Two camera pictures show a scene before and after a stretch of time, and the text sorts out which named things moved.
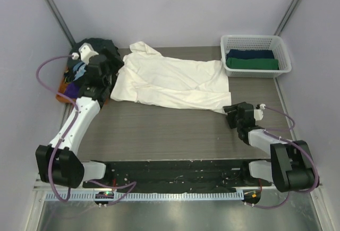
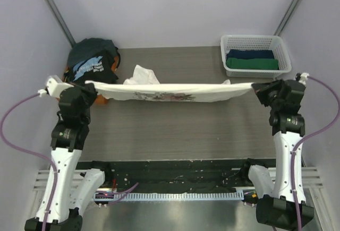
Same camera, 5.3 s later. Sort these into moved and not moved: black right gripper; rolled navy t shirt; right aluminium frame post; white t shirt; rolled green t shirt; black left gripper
Moved: black right gripper; white t shirt; black left gripper
Not moved: right aluminium frame post; rolled navy t shirt; rolled green t shirt
